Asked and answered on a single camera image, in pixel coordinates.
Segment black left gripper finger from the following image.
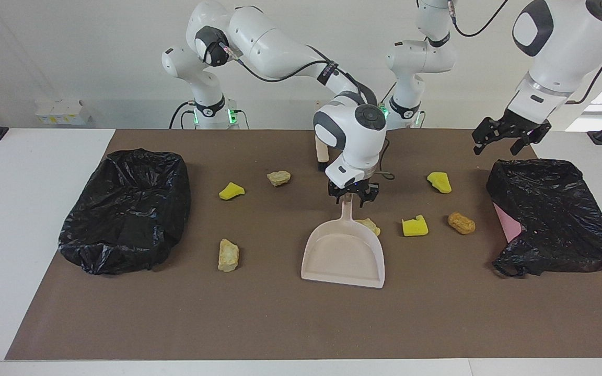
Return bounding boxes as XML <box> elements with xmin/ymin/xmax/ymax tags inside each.
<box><xmin>510</xmin><ymin>121</ymin><xmax>552</xmax><ymax>156</ymax></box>
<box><xmin>471</xmin><ymin>117</ymin><xmax>505</xmax><ymax>156</ymax></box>

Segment orange tinted beige sponge piece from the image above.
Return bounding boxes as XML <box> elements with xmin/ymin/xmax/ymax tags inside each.
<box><xmin>356</xmin><ymin>218</ymin><xmax>381</xmax><ymax>237</ymax></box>

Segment black right base cable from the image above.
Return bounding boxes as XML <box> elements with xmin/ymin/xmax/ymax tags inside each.
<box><xmin>169</xmin><ymin>101</ymin><xmax>195</xmax><ymax>130</ymax></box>

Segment notched yellow sponge piece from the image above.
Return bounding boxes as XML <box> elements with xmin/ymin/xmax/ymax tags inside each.
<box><xmin>401</xmin><ymin>214</ymin><xmax>430</xmax><ymax>237</ymax></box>

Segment brown sponge lump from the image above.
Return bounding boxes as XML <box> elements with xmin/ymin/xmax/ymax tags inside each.
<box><xmin>447</xmin><ymin>211</ymin><xmax>476</xmax><ymax>235</ymax></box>

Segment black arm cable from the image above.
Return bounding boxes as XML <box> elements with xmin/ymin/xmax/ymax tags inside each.
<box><xmin>450</xmin><ymin>0</ymin><xmax>602</xmax><ymax>105</ymax></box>
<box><xmin>204</xmin><ymin>39</ymin><xmax>396</xmax><ymax>181</ymax></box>

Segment brown table mat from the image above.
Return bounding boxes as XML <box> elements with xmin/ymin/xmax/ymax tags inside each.
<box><xmin>5</xmin><ymin>129</ymin><xmax>602</xmax><ymax>361</ymax></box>

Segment black bag with loop handle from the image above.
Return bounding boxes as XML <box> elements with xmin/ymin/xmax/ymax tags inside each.
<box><xmin>486</xmin><ymin>159</ymin><xmax>602</xmax><ymax>277</ymax></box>

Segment yellow sponge wedge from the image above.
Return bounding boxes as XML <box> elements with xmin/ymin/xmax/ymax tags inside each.
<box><xmin>218</xmin><ymin>182</ymin><xmax>246</xmax><ymax>201</ymax></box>

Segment beige plastic dustpan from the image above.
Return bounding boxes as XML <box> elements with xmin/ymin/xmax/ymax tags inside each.
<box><xmin>301</xmin><ymin>193</ymin><xmax>386</xmax><ymax>289</ymax></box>

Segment white power strip box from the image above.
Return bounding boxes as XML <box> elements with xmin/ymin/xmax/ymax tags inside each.
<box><xmin>35</xmin><ymin>99</ymin><xmax>91</xmax><ymax>126</ymax></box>

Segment yellow sponge chunk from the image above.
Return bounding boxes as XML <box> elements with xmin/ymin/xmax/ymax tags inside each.
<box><xmin>426</xmin><ymin>172</ymin><xmax>453</xmax><ymax>194</ymax></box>

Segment long beige sponge piece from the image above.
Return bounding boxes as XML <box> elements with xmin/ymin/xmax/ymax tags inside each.
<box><xmin>218</xmin><ymin>239</ymin><xmax>240</xmax><ymax>273</ymax></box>

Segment pink plastic bin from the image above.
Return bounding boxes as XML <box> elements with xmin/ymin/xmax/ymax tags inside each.
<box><xmin>493</xmin><ymin>203</ymin><xmax>523</xmax><ymax>243</ymax></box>

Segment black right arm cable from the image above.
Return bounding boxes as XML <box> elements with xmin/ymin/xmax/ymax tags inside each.
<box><xmin>204</xmin><ymin>39</ymin><xmax>396</xmax><ymax>181</ymax></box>

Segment black bag lined bin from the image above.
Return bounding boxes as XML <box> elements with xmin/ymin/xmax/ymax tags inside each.
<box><xmin>59</xmin><ymin>148</ymin><xmax>192</xmax><ymax>276</ymax></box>

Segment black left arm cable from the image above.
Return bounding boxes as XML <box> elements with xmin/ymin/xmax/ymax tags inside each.
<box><xmin>450</xmin><ymin>0</ymin><xmax>602</xmax><ymax>105</ymax></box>

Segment beige brush with black bristles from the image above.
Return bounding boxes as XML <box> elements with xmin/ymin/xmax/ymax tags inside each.
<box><xmin>315</xmin><ymin>137</ymin><xmax>331</xmax><ymax>172</ymax></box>

